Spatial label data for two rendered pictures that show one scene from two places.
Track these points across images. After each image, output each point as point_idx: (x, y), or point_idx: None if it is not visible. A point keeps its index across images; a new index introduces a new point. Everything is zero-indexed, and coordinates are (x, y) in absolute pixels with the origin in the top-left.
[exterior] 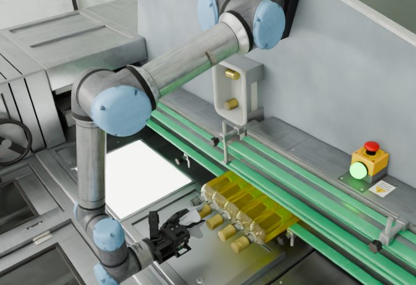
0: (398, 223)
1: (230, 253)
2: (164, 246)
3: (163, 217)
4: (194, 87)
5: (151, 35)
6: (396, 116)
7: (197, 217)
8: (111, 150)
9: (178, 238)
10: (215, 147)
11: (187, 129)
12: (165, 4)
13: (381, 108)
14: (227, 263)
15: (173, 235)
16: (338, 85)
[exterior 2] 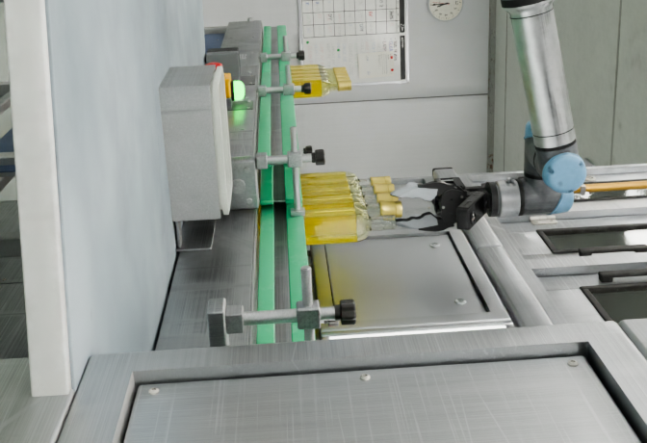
0: (267, 88)
1: (373, 252)
2: (473, 186)
3: (427, 308)
4: (154, 299)
5: (98, 295)
6: (193, 24)
7: (411, 183)
8: None
9: (452, 177)
10: (279, 237)
11: (282, 276)
12: (104, 85)
13: (191, 25)
14: (387, 247)
15: (456, 179)
16: (184, 26)
